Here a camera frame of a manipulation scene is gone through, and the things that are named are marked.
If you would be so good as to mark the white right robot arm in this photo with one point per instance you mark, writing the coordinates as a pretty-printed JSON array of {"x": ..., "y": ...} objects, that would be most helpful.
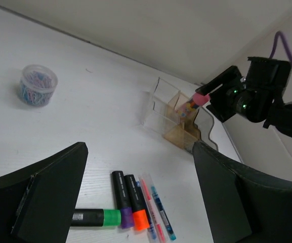
[{"x": 280, "y": 113}]

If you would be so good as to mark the purple highlighter marker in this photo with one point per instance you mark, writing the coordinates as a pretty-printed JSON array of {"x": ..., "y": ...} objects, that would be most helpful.
[{"x": 122, "y": 199}]

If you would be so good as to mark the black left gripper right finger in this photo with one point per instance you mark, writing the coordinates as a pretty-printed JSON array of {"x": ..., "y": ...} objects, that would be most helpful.
[{"x": 242, "y": 204}]

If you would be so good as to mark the pink capped patterned tube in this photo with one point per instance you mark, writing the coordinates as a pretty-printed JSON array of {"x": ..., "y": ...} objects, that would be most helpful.
[{"x": 189, "y": 107}]

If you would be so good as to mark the amber plastic bin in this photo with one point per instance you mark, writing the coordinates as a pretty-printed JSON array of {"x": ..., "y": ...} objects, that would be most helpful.
[{"x": 180, "y": 131}]

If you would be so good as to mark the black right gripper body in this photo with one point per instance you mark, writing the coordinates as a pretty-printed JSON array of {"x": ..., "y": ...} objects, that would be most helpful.
[{"x": 265, "y": 81}]

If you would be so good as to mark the teal pen clear cap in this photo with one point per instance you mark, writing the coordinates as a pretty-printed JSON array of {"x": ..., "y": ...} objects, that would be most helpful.
[{"x": 160, "y": 207}]

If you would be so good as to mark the clear plastic bin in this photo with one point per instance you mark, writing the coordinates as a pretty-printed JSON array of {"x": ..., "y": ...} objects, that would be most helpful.
[{"x": 159, "y": 111}]

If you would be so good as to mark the green highlighter marker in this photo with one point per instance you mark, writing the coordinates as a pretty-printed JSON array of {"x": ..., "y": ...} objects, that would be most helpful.
[{"x": 96, "y": 218}]

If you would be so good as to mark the pink pen clear cap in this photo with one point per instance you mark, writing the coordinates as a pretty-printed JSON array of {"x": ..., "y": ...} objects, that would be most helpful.
[{"x": 152, "y": 210}]

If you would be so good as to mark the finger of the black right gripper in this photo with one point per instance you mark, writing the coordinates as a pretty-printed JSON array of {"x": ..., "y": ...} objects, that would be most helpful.
[
  {"x": 223, "y": 78},
  {"x": 221, "y": 103}
]

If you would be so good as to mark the grey smoked plastic bin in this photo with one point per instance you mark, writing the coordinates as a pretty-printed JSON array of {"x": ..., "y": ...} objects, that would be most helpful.
[{"x": 199, "y": 127}]

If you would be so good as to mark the clear jar of paper clips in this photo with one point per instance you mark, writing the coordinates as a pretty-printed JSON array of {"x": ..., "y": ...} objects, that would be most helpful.
[{"x": 37, "y": 85}]

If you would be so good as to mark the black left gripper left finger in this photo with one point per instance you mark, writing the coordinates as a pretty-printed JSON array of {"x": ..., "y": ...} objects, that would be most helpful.
[{"x": 37, "y": 202}]

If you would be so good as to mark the orange highlighter marker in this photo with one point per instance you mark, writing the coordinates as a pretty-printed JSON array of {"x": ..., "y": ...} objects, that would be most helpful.
[{"x": 138, "y": 208}]

